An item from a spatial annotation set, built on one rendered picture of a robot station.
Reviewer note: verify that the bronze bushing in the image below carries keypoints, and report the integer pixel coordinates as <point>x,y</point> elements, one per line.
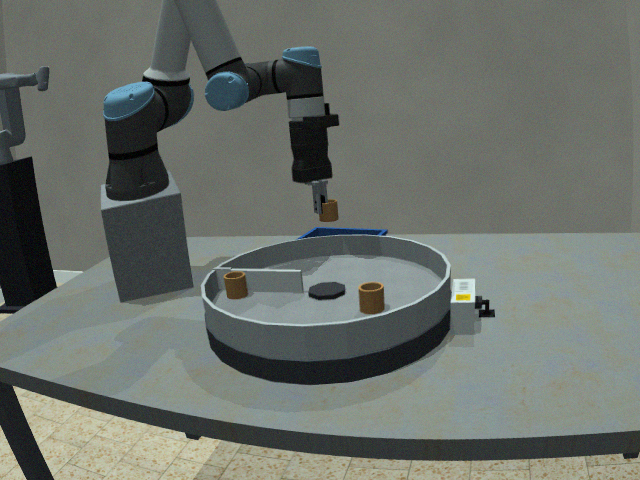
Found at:
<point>371,302</point>
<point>236,288</point>
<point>330,211</point>

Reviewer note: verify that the blue crate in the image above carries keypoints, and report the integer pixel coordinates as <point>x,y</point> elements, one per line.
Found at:
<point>327,231</point>

